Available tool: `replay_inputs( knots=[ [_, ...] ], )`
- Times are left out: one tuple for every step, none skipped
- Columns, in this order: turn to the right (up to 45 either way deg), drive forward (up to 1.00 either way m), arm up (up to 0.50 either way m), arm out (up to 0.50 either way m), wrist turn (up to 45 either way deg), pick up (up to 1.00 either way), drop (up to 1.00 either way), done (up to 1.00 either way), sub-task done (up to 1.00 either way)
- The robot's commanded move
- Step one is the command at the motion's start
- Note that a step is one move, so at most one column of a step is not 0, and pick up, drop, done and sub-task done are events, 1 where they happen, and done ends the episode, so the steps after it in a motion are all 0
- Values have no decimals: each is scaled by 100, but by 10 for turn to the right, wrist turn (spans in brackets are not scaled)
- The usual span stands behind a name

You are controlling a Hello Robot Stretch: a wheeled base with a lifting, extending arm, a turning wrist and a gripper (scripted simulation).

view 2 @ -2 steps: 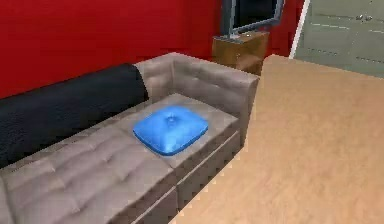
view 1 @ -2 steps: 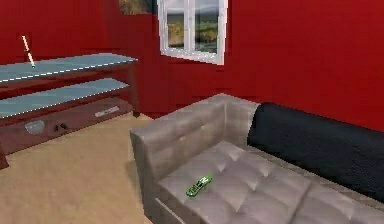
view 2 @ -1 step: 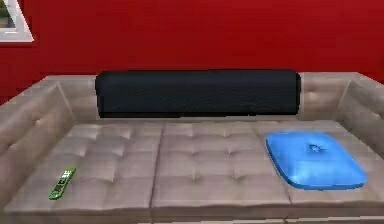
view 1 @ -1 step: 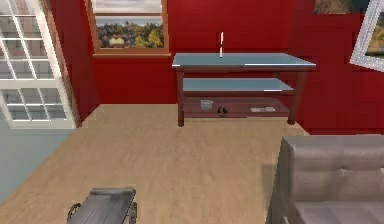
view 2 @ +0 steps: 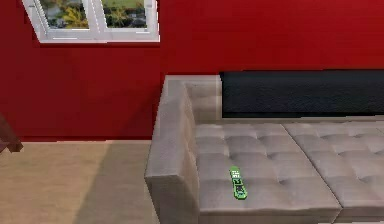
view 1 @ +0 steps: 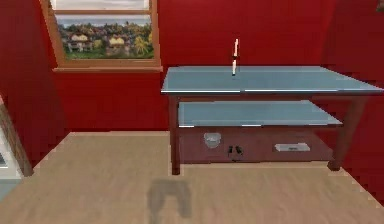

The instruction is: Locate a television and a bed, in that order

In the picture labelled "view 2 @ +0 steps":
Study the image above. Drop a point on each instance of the grey tufted sofa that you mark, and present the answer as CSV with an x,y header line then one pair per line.
x,y
260,156

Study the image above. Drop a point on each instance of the green remote control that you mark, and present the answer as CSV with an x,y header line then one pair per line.
x,y
238,184

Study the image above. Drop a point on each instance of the black sofa cushion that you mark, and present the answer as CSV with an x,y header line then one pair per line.
x,y
300,91

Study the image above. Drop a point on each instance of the white framed window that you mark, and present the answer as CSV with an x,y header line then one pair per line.
x,y
96,31

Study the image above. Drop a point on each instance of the dark brown wooden furniture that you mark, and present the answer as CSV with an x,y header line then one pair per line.
x,y
7,138

